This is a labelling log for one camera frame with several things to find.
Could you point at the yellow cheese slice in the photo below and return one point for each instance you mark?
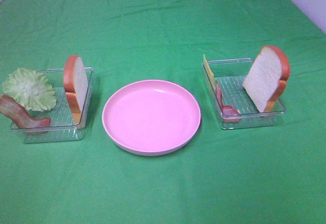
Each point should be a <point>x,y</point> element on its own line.
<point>208,70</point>

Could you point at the bacon strip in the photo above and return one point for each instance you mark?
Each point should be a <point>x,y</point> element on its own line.
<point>227,111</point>
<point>19,116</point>

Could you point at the white bread slice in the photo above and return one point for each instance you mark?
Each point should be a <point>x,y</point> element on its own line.
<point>75,86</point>
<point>267,78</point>

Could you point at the green lettuce leaf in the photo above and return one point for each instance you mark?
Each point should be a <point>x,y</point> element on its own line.
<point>30,88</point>

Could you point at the pink round plate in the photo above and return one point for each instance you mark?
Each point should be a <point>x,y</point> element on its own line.
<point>151,117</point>

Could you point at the right clear plastic container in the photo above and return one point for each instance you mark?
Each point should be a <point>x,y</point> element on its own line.
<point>230,75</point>

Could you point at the clear plastic container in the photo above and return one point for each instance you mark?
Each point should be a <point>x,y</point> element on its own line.
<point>62,126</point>
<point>230,75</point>

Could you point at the green tablecloth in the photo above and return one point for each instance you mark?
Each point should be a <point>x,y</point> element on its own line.
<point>257,175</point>

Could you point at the left clear plastic container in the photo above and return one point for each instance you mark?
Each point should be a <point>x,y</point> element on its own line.
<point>62,126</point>

